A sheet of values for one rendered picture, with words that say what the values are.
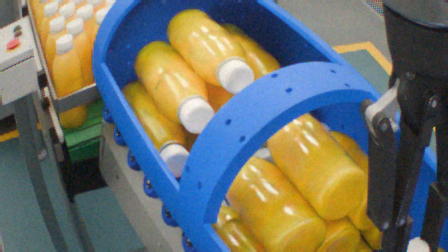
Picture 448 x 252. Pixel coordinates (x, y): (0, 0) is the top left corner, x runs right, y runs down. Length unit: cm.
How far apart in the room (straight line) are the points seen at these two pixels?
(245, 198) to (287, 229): 8
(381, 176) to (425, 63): 9
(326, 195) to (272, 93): 12
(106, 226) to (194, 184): 182
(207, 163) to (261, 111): 7
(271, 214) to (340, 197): 8
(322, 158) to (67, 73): 67
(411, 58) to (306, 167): 43
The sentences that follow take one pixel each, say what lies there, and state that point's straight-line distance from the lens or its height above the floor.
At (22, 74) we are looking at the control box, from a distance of 142.
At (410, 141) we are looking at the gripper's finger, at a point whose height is 138.
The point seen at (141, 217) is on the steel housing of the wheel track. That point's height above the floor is 88.
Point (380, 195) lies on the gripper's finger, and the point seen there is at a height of 135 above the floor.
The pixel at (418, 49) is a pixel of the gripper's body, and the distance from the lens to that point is 45.
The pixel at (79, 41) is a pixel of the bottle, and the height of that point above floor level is 104.
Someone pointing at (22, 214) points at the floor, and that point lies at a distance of 281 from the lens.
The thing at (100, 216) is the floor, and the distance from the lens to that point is 273.
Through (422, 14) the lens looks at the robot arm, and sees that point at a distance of 43.
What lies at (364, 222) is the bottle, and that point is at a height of 108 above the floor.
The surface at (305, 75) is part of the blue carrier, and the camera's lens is 87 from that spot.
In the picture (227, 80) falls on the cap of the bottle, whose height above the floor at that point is 114.
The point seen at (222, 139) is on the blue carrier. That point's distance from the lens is 85.
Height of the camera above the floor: 166
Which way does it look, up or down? 33 degrees down
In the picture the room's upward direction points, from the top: 6 degrees counter-clockwise
